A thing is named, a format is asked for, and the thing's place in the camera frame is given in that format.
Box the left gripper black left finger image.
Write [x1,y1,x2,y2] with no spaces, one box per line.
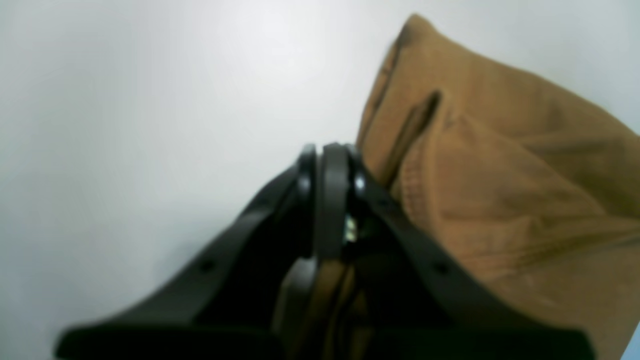
[55,145,316,360]

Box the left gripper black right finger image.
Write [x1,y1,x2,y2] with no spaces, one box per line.
[315,143,595,360]

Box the brown T-shirt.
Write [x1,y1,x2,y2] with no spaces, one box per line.
[286,14,639,360]

